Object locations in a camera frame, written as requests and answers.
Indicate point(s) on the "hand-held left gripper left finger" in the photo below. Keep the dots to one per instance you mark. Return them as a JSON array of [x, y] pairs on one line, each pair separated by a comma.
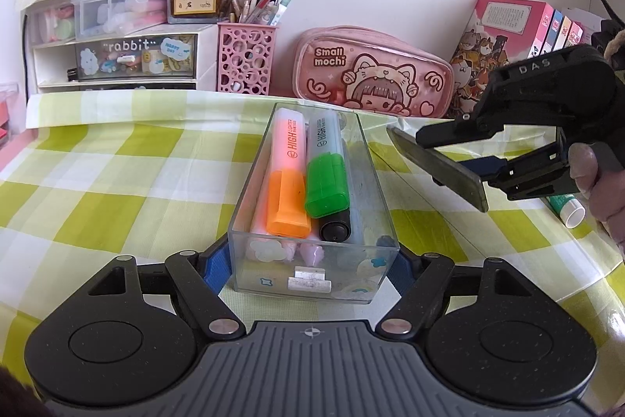
[[216, 273]]

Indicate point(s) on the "purple mechanical pencil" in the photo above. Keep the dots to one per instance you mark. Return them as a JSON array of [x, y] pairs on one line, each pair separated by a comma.
[[312, 253]]

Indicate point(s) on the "white desktop drawer organizer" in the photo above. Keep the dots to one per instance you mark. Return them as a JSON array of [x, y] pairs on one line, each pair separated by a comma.
[[53, 65]]

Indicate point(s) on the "yellow spine book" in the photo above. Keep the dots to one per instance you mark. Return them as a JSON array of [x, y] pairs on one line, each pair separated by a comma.
[[564, 32]]

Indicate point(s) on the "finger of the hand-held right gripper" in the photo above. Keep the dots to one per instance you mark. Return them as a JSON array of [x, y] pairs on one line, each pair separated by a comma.
[[449, 131], [486, 165]]

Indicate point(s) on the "black marker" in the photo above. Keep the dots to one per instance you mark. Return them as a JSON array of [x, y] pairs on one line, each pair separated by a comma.
[[335, 229]]

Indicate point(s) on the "red tray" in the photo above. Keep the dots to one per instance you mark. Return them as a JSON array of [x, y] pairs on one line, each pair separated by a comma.
[[7, 119]]

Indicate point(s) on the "pink spine book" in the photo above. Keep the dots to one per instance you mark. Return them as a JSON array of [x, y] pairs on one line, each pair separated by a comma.
[[498, 50]]

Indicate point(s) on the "green white glue stick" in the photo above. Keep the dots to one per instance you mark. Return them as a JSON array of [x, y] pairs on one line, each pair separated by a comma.
[[569, 212]]

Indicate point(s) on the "pink mesh pen basket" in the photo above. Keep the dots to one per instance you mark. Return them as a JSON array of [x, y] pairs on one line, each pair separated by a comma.
[[246, 60]]

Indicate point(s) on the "pink highlighter pen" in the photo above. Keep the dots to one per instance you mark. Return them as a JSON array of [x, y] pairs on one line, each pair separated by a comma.
[[259, 221]]

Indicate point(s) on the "red striped spine book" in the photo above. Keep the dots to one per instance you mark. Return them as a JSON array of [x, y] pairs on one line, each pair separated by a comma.
[[575, 34]]

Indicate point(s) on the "blue spine book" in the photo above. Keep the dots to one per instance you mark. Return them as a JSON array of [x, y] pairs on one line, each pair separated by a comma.
[[554, 31]]

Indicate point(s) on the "green highlighter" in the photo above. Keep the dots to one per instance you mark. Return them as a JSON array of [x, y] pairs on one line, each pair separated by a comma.
[[327, 187]]

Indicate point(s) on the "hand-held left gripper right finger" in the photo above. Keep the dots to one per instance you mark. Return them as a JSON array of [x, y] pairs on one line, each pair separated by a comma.
[[396, 274]]

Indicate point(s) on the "pink cartoon pencil case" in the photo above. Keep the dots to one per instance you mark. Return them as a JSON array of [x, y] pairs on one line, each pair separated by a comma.
[[371, 70]]

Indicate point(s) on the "orange highlighter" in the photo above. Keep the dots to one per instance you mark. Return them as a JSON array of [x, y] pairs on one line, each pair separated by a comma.
[[288, 202]]

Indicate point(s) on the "green checked tablecloth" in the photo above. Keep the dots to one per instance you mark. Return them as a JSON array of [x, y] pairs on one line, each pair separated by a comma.
[[122, 202]]

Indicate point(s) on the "person's right hand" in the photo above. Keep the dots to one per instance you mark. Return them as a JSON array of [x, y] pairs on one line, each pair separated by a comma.
[[603, 202]]

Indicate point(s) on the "clear plastic pen box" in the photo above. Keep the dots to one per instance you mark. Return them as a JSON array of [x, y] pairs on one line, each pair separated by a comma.
[[273, 280]]

